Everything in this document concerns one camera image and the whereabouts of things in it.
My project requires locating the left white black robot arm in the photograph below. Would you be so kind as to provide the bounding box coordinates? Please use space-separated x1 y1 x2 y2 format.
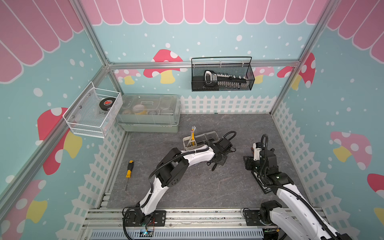
122 137 236 217

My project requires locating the black wire wall basket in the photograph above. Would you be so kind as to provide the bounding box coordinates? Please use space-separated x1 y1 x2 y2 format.
191 57 255 92

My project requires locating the yellow toothbrush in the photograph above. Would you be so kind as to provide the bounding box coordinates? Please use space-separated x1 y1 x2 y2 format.
189 132 196 147

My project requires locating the white wire wall basket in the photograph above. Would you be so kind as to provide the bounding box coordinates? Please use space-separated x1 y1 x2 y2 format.
63 82 123 139

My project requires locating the socket bit set holder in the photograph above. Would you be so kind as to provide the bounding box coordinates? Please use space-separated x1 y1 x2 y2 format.
204 70 248 89

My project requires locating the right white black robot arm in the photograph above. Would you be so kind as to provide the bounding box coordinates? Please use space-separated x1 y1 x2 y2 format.
244 142 351 240

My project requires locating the beige toothbrush holder rack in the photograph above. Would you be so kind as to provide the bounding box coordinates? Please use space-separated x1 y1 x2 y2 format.
183 131 219 151

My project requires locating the black red tape roll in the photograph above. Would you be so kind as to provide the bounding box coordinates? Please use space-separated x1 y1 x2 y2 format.
99 97 116 111

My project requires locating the green storage box clear lid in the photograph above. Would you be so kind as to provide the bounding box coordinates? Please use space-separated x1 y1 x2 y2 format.
117 94 181 133

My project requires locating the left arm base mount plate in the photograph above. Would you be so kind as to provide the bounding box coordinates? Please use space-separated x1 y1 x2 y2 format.
123 209 167 227

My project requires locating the yellow black screwdriver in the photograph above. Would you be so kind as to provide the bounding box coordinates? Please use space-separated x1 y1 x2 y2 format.
124 161 134 191

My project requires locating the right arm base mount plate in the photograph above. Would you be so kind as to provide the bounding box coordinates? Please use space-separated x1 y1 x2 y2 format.
242 208 271 226

